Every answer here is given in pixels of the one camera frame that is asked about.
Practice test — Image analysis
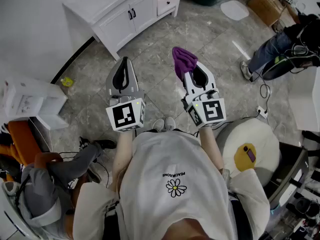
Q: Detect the orange chair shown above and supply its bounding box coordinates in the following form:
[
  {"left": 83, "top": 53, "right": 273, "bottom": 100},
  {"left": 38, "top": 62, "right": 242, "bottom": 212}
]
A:
[{"left": 6, "top": 120, "right": 43, "bottom": 166}]

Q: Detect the cardboard box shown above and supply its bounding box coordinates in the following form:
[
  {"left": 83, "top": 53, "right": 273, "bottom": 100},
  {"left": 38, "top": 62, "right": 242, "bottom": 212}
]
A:
[{"left": 247, "top": 0, "right": 289, "bottom": 27}]

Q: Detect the white round stool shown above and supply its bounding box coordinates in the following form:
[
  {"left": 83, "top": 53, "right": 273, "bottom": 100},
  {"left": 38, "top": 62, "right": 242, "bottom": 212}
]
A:
[{"left": 215, "top": 117, "right": 281, "bottom": 188}]

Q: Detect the person's right forearm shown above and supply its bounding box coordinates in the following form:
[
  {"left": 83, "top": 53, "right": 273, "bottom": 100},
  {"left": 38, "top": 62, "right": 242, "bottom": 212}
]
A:
[{"left": 198, "top": 126, "right": 225, "bottom": 171}]

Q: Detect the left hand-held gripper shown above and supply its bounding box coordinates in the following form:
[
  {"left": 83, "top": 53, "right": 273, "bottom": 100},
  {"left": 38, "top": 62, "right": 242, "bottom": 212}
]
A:
[{"left": 105, "top": 56, "right": 147, "bottom": 133}]

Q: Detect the white floor mat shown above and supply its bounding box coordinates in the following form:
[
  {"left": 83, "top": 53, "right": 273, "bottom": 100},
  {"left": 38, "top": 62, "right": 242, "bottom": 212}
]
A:
[{"left": 220, "top": 0, "right": 250, "bottom": 21}]

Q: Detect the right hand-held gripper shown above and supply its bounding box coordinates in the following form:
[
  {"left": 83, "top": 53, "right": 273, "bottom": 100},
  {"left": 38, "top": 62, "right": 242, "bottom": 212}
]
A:
[{"left": 181, "top": 61, "right": 227, "bottom": 130}]

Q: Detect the yellow cushion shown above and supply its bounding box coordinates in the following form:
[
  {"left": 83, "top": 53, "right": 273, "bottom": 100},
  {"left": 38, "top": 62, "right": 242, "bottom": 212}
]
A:
[{"left": 233, "top": 142, "right": 257, "bottom": 173}]

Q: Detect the black power cable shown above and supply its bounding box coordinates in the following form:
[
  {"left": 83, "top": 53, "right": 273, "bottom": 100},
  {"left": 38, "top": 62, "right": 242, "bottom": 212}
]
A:
[{"left": 259, "top": 83, "right": 273, "bottom": 115}]

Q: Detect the white water dispenser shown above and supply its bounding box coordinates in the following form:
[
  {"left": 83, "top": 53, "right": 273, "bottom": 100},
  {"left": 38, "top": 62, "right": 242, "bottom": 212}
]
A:
[{"left": 4, "top": 75, "right": 70, "bottom": 132}]

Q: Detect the purple phone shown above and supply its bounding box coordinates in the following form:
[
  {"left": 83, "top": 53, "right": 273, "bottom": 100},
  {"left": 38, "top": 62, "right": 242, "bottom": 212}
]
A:
[{"left": 243, "top": 145, "right": 257, "bottom": 163}]

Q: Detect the white shoe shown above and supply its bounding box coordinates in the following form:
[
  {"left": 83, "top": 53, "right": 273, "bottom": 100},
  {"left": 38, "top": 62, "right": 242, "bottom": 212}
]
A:
[
  {"left": 151, "top": 118, "right": 166, "bottom": 133},
  {"left": 164, "top": 116, "right": 177, "bottom": 132}
]

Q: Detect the white power strip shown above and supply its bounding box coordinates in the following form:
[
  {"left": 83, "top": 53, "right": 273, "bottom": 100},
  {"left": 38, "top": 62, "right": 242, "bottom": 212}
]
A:
[{"left": 255, "top": 105, "right": 269, "bottom": 119}]

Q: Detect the yellow plastic bottle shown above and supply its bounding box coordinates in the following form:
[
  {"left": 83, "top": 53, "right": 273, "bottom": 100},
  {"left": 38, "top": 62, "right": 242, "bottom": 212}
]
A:
[{"left": 60, "top": 76, "right": 75, "bottom": 88}]

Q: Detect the person's left forearm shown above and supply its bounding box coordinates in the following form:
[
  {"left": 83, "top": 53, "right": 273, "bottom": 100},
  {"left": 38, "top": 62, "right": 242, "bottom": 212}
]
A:
[{"left": 111, "top": 130, "right": 137, "bottom": 192}]

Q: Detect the white furniture unit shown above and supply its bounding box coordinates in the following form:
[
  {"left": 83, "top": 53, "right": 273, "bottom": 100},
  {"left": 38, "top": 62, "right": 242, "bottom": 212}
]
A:
[{"left": 288, "top": 66, "right": 320, "bottom": 133}]

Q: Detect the white vanity cabinet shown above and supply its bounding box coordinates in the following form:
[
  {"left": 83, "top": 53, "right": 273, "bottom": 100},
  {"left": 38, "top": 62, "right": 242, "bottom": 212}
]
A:
[{"left": 62, "top": 0, "right": 185, "bottom": 61}]

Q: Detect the purple cloth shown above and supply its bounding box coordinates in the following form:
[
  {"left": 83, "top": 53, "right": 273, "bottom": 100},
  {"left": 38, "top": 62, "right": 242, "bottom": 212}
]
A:
[{"left": 171, "top": 46, "right": 199, "bottom": 81}]

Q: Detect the white flower print T-shirt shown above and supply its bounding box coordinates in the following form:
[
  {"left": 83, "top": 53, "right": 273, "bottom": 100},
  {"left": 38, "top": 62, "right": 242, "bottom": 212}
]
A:
[{"left": 72, "top": 128, "right": 271, "bottom": 240}]

